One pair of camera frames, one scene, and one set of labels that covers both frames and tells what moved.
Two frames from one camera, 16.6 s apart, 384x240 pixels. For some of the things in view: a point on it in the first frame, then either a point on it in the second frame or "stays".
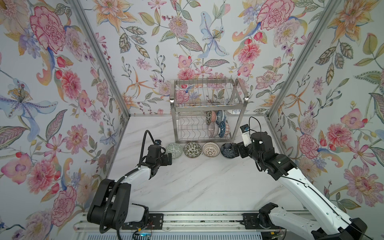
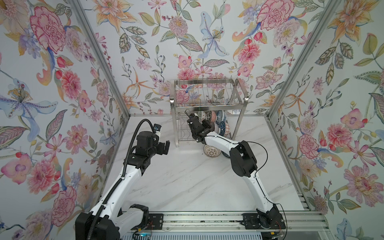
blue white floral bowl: (219, 116) stays
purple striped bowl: (213, 130) stays
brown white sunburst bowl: (211, 149) stays
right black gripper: (241, 148) to (205, 123)
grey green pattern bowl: (175, 148) to (201, 115)
